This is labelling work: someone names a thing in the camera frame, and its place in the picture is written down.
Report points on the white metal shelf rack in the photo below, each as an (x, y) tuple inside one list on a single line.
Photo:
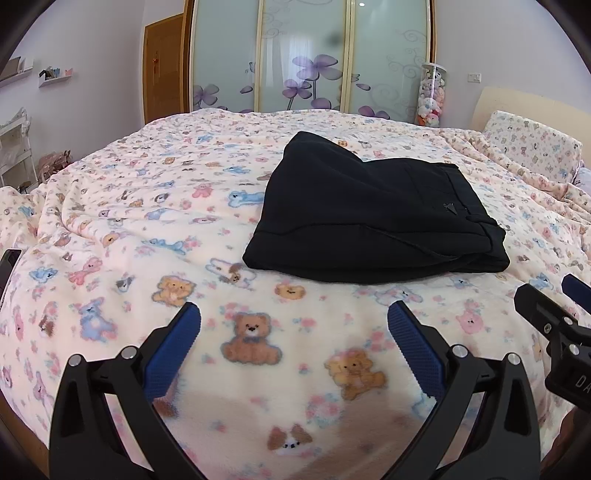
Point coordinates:
[(16, 152)]

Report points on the bear printed pillow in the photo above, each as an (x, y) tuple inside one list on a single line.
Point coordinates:
[(531, 138)]

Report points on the clear cylinder of plush toys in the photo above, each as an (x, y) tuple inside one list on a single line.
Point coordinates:
[(431, 97)]

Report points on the smartphone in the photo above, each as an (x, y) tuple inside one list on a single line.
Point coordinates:
[(8, 272)]

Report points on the white wall socket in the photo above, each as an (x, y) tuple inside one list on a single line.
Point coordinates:
[(474, 77)]

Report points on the white wall shelf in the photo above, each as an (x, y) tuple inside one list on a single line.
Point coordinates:
[(55, 78), (16, 71)]

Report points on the wooden door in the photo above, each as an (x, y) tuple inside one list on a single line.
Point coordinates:
[(164, 69)]

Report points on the wardrobe with frosted glass doors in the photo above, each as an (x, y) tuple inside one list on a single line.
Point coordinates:
[(304, 50)]

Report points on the person's right forearm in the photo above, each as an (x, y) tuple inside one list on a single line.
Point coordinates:
[(572, 434)]

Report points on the pile of plush toys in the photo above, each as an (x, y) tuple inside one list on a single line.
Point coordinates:
[(53, 164)]

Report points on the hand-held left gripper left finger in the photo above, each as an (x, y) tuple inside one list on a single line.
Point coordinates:
[(173, 355)]

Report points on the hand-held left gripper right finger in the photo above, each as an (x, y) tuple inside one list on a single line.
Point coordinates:
[(415, 350)]

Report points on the black pants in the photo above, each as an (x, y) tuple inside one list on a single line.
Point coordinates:
[(369, 221)]

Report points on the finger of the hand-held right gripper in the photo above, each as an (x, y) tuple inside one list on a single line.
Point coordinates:
[(577, 290), (538, 307)]

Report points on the bear printed blanket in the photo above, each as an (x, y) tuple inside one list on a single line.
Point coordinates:
[(161, 221)]

